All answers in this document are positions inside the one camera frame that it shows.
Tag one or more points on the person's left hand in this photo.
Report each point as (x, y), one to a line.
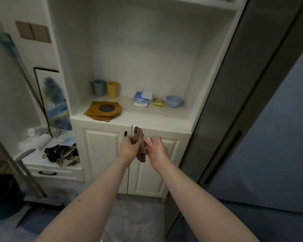
(127, 149)

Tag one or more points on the person's right hand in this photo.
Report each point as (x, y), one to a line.
(157, 149)

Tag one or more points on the person's right fingers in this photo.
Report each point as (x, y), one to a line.
(151, 142)

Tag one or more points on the person's left fingers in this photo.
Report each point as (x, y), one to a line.
(135, 139)

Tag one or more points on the brown cloth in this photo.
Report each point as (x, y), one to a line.
(140, 143)

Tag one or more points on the person's right forearm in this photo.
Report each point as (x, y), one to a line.
(202, 204)

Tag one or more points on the person's left forearm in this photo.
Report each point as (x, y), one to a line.
(86, 201)

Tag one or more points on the yellow snack packet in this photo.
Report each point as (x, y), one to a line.
(158, 102)

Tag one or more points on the blue tissue pack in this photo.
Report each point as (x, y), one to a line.
(142, 98)

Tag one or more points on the dark round coaster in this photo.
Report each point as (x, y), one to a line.
(107, 107)

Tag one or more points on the blue bowl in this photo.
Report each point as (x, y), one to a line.
(174, 101)

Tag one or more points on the orange folded cloth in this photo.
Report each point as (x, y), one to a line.
(96, 113)

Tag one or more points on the white cabinet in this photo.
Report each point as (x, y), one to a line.
(141, 85)

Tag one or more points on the yellow cup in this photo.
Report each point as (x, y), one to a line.
(112, 89)

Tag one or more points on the grey-blue cup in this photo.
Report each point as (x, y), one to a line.
(99, 87)

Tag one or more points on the black bag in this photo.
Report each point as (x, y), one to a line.
(56, 152)

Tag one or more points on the white low drawer unit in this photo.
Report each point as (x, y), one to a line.
(53, 166)

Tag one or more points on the framed tree painting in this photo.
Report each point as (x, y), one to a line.
(54, 103)

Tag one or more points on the grey refrigerator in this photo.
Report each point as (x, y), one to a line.
(242, 110)

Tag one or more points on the grey metal pole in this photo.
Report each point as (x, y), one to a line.
(18, 165)

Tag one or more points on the dark teal bin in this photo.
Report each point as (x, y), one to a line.
(5, 196)

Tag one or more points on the brown wall switch panel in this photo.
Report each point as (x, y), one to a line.
(33, 31)

